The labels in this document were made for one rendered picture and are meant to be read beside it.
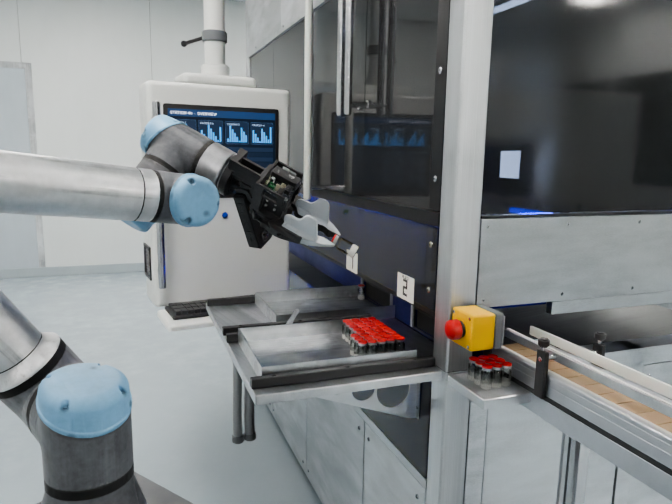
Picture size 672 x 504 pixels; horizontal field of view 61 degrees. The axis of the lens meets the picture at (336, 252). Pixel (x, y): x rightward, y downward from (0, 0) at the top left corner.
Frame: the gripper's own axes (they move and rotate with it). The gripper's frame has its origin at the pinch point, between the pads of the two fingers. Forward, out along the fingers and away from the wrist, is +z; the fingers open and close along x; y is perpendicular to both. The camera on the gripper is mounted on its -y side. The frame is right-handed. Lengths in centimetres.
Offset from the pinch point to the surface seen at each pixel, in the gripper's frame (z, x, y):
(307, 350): 5.4, 5.2, -41.8
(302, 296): -5, 39, -71
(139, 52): -309, 381, -301
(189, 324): -31, 20, -86
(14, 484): -73, -23, -192
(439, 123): 6.5, 38.5, 5.7
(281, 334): -2.2, 9.6, -48.4
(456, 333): 29.0, 6.8, -12.9
